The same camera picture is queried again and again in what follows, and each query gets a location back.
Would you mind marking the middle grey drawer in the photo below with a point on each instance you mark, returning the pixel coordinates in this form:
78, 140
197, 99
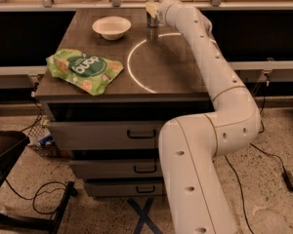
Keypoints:
124, 168

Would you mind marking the grey drawer cabinet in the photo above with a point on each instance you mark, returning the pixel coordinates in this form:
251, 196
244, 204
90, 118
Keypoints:
160, 81

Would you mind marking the grey drawer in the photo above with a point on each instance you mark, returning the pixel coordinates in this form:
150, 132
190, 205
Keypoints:
124, 168
124, 188
105, 135

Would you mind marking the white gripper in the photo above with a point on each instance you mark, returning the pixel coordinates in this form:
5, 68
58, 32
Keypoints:
161, 9

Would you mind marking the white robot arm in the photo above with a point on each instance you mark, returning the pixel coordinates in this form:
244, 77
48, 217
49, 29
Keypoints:
188, 144

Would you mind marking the top grey drawer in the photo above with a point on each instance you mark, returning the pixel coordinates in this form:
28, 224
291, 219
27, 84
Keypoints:
105, 135

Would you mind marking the green rice chip bag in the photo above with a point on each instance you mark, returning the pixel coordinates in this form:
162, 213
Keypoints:
89, 73

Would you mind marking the wire basket with items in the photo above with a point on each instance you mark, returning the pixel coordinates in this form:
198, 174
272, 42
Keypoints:
42, 142

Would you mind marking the white bowl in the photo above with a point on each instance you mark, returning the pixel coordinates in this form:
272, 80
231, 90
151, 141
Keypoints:
111, 28

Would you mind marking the bottom grey drawer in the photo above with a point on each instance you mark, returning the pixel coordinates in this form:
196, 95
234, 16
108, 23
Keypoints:
124, 188

